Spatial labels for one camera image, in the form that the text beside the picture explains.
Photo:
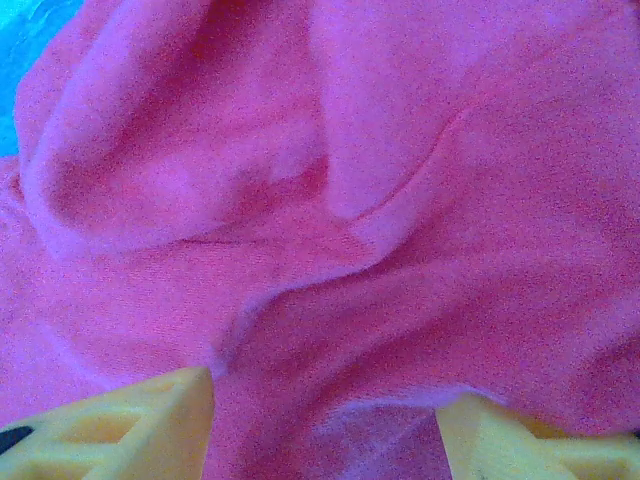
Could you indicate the pink red t-shirt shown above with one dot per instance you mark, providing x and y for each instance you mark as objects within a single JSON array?
[{"x": 350, "y": 200}]

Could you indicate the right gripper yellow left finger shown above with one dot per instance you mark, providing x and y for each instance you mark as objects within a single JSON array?
[{"x": 125, "y": 435}]

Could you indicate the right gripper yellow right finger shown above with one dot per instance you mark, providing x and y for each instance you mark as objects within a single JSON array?
[{"x": 500, "y": 450}]

